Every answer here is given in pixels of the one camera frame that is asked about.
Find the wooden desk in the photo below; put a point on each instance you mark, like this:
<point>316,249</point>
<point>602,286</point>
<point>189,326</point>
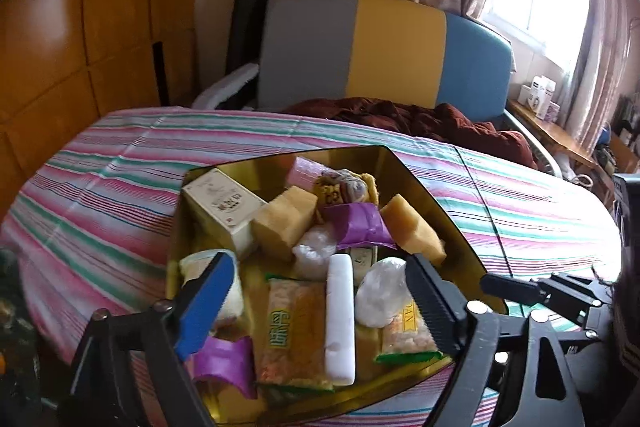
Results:
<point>555,137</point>

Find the yellow printed snack packet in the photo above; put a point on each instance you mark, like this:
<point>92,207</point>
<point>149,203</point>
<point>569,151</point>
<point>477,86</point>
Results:
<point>345,189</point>

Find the grey yellow blue chair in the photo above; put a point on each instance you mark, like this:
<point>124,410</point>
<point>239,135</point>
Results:
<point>310,52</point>

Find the maroon blanket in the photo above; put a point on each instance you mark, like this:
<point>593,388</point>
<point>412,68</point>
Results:
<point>425,119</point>

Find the black rolled mat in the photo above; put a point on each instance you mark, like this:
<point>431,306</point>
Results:
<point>247,22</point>

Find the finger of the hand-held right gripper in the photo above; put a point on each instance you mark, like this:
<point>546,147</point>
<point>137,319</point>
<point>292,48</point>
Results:
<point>510,289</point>

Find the pink carton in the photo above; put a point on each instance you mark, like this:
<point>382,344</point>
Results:
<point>552,113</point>

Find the wooden wardrobe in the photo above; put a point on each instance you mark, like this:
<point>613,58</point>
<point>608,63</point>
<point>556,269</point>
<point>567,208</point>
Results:
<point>75,32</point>

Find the striped cloth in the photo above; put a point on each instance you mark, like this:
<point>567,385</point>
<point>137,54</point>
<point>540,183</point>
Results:
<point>100,187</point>

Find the yellow sponge block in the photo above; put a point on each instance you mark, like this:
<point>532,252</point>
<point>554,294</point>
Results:
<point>415,227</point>
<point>285,224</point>

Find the black flat bar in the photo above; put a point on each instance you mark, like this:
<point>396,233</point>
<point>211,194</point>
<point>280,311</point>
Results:
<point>160,74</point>

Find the blue round object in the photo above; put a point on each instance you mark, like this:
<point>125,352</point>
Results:
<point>606,138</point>

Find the green cracker packet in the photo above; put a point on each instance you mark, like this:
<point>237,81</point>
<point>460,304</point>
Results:
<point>295,332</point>
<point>407,337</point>

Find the clear plastic ball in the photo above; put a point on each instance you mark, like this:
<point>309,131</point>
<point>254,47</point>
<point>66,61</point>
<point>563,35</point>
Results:
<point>382,294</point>
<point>314,252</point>

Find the white carton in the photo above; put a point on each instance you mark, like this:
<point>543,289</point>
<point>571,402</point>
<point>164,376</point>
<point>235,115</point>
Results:
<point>537,94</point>

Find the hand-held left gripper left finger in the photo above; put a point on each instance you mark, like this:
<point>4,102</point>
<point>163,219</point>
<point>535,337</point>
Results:
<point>207,302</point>

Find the cream pastry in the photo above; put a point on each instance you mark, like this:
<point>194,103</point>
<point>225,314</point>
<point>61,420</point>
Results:
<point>232,302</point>

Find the pink snack packet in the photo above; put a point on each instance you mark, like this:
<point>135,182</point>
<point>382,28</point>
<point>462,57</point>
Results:
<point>306,171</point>

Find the small cream box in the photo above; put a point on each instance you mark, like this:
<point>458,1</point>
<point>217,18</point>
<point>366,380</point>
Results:
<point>364,262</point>

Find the maroon gift box gold inside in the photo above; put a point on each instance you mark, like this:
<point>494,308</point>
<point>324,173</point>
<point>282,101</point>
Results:
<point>450,232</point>

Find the purple snack packet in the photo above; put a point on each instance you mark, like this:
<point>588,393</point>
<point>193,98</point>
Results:
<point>225,362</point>
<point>357,224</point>

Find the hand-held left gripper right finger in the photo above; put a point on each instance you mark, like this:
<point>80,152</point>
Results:
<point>435,302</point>

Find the white foam bar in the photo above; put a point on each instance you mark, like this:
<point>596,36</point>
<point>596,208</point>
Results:
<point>341,317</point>

